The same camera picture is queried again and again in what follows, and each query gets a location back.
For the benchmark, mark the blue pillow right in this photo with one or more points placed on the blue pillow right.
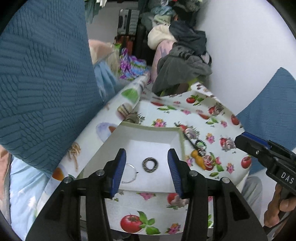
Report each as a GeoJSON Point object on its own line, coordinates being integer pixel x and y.
{"type": "Point", "coordinates": [271, 115]}

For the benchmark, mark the black patterned ring bangle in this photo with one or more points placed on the black patterned ring bangle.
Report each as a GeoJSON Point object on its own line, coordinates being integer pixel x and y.
{"type": "Point", "coordinates": [150, 164]}

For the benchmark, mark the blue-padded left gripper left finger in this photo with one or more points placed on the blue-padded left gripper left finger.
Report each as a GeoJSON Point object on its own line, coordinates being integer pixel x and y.
{"type": "Point", "coordinates": [113, 173]}

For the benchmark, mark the thin silver hoop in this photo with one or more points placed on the thin silver hoop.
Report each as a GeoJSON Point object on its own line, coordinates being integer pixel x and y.
{"type": "Point", "coordinates": [129, 174]}

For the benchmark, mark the light blue cloth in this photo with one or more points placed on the light blue cloth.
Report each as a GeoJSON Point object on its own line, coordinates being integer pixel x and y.
{"type": "Point", "coordinates": [107, 83]}

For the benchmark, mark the blue pillow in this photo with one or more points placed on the blue pillow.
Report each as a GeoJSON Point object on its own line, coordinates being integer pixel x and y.
{"type": "Point", "coordinates": [48, 87]}
{"type": "Point", "coordinates": [271, 115]}

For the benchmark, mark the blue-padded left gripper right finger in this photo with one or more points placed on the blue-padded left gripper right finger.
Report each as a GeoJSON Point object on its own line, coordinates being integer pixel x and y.
{"type": "Point", "coordinates": [179, 173]}

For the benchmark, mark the fruit-print tablecloth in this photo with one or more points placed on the fruit-print tablecloth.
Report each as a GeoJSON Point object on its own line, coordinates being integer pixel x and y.
{"type": "Point", "coordinates": [195, 124]}

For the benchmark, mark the white cardboard box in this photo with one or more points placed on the white cardboard box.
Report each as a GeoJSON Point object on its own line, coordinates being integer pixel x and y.
{"type": "Point", "coordinates": [141, 142]}

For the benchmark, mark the beige pink cushion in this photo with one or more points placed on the beige pink cushion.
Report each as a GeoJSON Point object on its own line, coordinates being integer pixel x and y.
{"type": "Point", "coordinates": [102, 51]}

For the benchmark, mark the right hand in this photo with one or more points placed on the right hand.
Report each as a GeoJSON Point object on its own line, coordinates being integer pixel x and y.
{"type": "Point", "coordinates": [271, 216]}

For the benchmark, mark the pile of dark clothes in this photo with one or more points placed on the pile of dark clothes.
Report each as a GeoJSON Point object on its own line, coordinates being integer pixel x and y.
{"type": "Point", "coordinates": [181, 54]}

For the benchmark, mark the blue pillow left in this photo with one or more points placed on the blue pillow left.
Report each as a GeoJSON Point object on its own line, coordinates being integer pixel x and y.
{"type": "Point", "coordinates": [48, 87]}

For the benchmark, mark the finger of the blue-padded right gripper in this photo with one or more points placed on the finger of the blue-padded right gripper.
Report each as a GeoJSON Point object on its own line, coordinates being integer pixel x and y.
{"type": "Point", "coordinates": [253, 145]}

